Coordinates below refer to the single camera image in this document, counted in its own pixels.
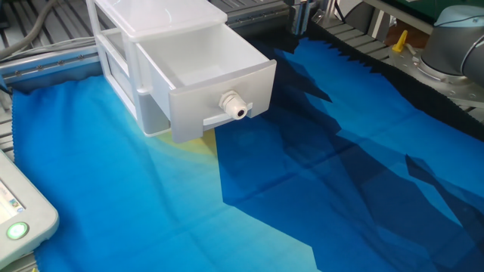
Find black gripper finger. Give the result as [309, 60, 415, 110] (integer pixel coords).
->
[289, 0, 300, 36]
[302, 0, 314, 37]

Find white plastic drawer with knob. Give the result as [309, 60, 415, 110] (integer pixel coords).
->
[135, 23, 278, 144]

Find white plastic drawer cabinet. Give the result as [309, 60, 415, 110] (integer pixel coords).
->
[85, 0, 228, 138]

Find yellow plastic wedge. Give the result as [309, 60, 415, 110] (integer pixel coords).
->
[392, 29, 408, 53]

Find blue mountain print cloth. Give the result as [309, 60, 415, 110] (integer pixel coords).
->
[11, 32, 484, 272]

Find grey teach pendant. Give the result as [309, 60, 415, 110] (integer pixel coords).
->
[0, 149, 61, 270]

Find grey frame beam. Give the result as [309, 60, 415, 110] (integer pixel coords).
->
[365, 0, 435, 35]

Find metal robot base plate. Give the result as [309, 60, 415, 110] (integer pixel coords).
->
[389, 45, 484, 110]

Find thin grey cables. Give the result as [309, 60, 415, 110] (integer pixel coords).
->
[0, 36, 95, 63]

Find grey corrugated hose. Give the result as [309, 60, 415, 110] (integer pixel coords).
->
[0, 0, 60, 61]

